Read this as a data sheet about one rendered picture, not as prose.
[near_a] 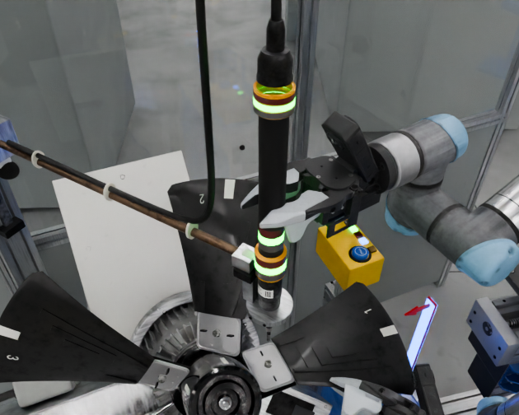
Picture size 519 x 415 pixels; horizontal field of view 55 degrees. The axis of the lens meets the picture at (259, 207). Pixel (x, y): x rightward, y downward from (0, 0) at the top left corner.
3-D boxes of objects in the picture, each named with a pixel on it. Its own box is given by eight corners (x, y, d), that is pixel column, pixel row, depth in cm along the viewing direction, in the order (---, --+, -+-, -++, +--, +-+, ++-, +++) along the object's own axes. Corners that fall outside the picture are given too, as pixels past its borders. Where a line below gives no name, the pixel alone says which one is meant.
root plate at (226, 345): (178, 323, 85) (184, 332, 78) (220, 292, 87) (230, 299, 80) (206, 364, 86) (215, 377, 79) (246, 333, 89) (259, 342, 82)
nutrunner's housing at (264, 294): (251, 320, 76) (246, 22, 45) (264, 303, 78) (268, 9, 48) (273, 332, 74) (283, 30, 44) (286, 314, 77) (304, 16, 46)
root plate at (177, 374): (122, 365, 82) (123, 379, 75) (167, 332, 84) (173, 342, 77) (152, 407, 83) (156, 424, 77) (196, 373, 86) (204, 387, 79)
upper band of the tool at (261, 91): (245, 114, 52) (245, 89, 50) (267, 97, 55) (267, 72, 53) (281, 126, 50) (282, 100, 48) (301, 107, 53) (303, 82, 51)
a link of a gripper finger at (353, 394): (320, 397, 79) (375, 426, 76) (334, 366, 83) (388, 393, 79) (318, 403, 81) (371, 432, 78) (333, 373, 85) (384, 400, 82)
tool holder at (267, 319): (226, 308, 75) (222, 264, 68) (250, 277, 79) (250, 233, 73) (278, 335, 71) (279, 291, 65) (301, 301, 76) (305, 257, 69)
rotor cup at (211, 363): (151, 373, 85) (161, 399, 73) (220, 321, 89) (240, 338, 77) (198, 437, 88) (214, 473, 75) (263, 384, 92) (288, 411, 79)
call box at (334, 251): (314, 254, 135) (317, 226, 128) (346, 244, 138) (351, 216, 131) (344, 297, 124) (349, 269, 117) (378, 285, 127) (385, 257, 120)
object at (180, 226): (-2, 148, 91) (-5, 142, 90) (5, 145, 92) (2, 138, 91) (245, 263, 70) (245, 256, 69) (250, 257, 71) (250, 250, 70)
